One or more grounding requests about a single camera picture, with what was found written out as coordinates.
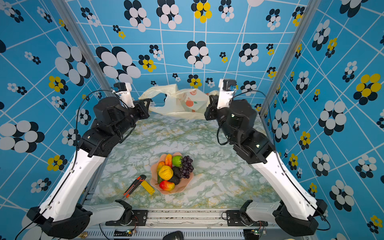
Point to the red yellow mango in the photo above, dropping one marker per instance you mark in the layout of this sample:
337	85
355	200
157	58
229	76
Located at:
167	186

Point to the translucent printed plastic bag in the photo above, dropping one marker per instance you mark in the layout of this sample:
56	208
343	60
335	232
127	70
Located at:
186	104

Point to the aluminium front rail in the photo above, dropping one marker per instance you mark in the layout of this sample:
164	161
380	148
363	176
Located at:
194	224

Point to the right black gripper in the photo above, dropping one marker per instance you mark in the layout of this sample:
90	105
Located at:
213	111

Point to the yellow bell pepper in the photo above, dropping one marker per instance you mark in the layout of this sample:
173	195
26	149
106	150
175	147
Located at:
166	173

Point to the yellow rectangular block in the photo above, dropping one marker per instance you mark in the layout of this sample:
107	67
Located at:
147	187

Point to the orange peach fruit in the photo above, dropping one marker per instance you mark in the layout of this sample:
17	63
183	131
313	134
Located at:
169	160

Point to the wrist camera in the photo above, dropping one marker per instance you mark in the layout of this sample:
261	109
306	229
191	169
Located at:
123	91
227	89

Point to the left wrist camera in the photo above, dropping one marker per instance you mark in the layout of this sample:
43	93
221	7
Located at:
123	91

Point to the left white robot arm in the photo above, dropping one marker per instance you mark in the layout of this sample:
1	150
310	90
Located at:
60	215

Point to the pink scalloped plate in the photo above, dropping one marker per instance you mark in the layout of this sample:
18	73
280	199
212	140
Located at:
154	180

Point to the red black utility knife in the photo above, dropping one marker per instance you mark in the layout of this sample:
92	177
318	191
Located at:
133	186

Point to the black round knob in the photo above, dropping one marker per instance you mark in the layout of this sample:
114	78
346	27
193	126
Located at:
177	235

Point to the green orange papaya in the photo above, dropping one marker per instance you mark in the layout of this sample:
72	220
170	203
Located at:
160	165

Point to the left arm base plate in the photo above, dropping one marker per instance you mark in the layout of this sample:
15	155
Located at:
133	218

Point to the green lime fruit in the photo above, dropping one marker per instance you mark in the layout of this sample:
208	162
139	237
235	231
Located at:
177	161

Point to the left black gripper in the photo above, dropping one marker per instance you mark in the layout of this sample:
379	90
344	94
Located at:
144	110

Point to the dark purple grape bunch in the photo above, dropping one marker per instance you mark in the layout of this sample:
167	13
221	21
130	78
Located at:
186	167

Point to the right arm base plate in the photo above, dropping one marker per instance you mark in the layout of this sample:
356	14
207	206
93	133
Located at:
237	217

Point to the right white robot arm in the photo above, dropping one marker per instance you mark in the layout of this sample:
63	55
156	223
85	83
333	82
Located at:
297	210

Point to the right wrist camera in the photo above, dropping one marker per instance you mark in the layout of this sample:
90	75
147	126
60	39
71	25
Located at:
227	89

